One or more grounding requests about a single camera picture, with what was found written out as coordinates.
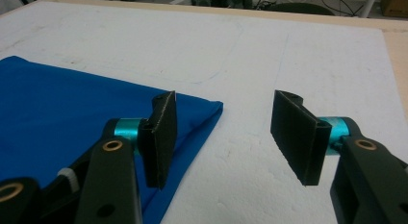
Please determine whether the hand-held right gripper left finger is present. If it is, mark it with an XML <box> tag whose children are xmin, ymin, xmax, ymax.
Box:
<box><xmin>114</xmin><ymin>90</ymin><xmax>178</xmax><ymax>190</ymax></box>

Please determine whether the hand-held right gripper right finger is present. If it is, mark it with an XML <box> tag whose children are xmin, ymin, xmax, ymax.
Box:
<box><xmin>269</xmin><ymin>89</ymin><xmax>351</xmax><ymax>187</ymax></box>

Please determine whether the blue t-shirt with white print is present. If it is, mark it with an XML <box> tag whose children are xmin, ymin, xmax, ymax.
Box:
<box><xmin>0</xmin><ymin>55</ymin><xmax>224</xmax><ymax>224</ymax></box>

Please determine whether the white foam table mat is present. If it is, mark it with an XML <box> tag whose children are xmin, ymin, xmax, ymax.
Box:
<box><xmin>0</xmin><ymin>0</ymin><xmax>408</xmax><ymax>224</ymax></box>

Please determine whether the black round stool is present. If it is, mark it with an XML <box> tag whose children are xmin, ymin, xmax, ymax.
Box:
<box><xmin>265</xmin><ymin>2</ymin><xmax>335</xmax><ymax>16</ymax></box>

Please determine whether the large cardboard box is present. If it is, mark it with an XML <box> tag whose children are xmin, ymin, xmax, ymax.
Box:
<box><xmin>379</xmin><ymin>0</ymin><xmax>408</xmax><ymax>18</ymax></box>

